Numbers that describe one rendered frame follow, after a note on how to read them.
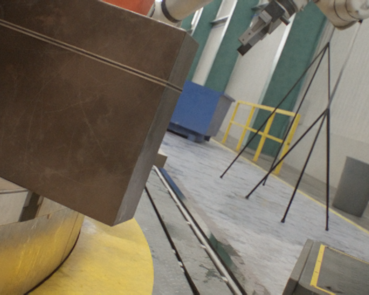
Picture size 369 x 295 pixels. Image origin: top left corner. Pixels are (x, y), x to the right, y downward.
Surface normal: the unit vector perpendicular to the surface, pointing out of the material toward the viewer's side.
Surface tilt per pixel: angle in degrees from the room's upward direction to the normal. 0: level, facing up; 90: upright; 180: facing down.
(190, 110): 90
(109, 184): 90
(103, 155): 90
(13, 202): 90
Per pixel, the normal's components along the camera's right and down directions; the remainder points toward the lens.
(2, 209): 0.91, 0.37
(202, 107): -0.16, -0.01
